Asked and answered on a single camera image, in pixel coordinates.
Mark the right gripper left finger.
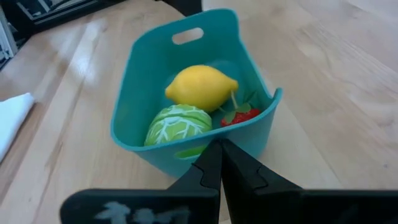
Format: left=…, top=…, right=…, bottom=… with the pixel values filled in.
left=60, top=139, right=223, bottom=224

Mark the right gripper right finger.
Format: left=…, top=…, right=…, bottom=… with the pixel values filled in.
left=221, top=139, right=398, bottom=224

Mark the green toy cabbage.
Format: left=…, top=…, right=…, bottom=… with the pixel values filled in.
left=144, top=103, right=213, bottom=160

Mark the red toy strawberry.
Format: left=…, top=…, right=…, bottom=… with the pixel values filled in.
left=218, top=90, right=261, bottom=128

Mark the yellow toy lemon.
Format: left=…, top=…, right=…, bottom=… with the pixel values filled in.
left=164, top=64, right=239, bottom=113

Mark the teal plastic bin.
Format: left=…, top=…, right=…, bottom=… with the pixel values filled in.
left=110, top=8, right=284, bottom=179

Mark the silver aluminium profile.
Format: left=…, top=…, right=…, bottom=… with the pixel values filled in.
left=17, top=0, right=91, bottom=20

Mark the white folded cloth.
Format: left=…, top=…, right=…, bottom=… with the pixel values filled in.
left=0, top=92, right=35, bottom=163

